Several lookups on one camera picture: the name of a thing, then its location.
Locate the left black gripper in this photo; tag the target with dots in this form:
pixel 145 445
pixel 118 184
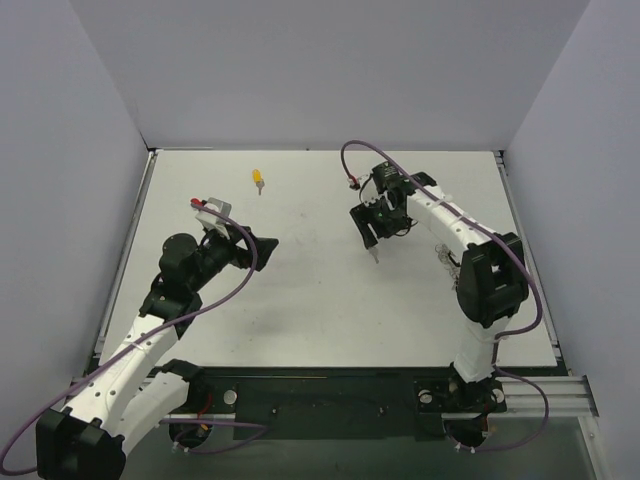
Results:
pixel 245 251

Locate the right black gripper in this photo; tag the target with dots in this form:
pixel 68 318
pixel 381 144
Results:
pixel 364 218

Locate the dark blue tagged key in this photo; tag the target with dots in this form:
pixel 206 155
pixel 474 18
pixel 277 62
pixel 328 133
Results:
pixel 373 255

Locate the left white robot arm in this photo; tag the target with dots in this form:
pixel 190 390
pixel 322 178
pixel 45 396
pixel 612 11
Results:
pixel 92 435

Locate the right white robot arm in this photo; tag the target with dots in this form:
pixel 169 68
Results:
pixel 489 286

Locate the yellow tagged key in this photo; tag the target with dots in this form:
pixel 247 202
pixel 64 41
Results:
pixel 258 180

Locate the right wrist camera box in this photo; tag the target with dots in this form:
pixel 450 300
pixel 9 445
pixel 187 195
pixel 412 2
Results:
pixel 365 188

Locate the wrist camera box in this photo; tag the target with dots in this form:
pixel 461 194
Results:
pixel 212 214
pixel 365 188

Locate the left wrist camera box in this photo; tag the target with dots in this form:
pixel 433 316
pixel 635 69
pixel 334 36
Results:
pixel 212 214

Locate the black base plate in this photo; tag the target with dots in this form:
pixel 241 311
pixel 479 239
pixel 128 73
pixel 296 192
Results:
pixel 367 403

